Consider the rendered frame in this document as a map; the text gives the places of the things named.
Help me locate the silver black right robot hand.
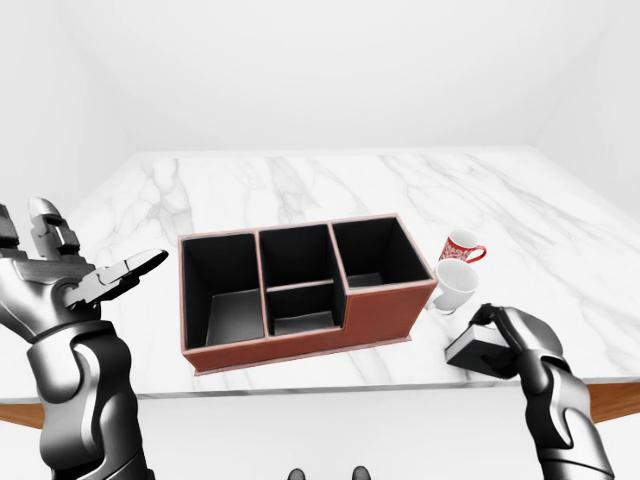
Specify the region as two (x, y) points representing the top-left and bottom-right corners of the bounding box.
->
(470, 302), (568, 359)

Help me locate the red patterned mug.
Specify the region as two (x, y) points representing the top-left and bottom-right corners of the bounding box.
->
(438, 229), (487, 265)

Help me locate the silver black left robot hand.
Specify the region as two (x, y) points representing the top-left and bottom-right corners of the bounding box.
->
(0, 197), (170, 344)

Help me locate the red-brown desk caddy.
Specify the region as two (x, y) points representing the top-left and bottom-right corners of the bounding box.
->
(177, 212), (440, 376)

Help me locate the plain white mug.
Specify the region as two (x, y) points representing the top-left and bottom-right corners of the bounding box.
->
(425, 259), (480, 316)

